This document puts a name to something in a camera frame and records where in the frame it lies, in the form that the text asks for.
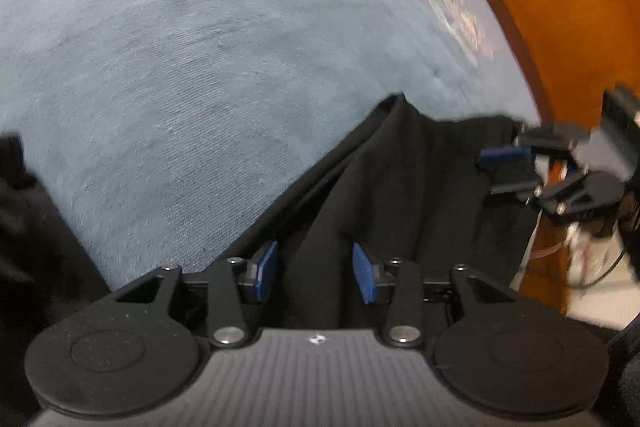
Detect orange wooden bed frame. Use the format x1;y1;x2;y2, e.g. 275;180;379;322
418;0;640;316

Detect blue floral bed sheet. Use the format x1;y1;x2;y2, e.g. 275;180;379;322
1;0;538;287

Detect black pants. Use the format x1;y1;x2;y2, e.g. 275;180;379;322
0;92;539;333

